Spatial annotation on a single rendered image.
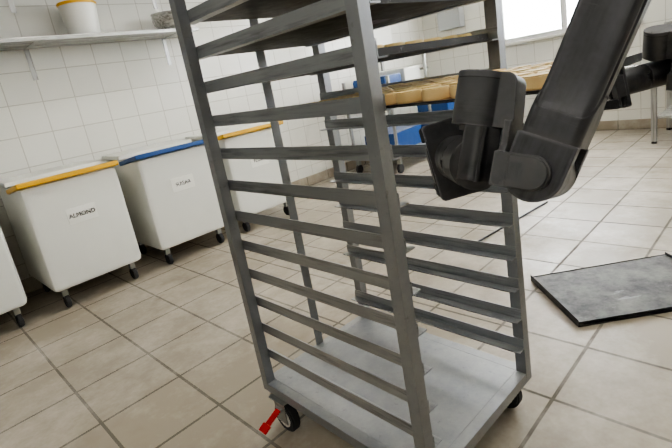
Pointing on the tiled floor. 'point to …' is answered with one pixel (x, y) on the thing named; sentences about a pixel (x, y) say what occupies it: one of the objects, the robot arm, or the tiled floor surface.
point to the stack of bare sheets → (611, 290)
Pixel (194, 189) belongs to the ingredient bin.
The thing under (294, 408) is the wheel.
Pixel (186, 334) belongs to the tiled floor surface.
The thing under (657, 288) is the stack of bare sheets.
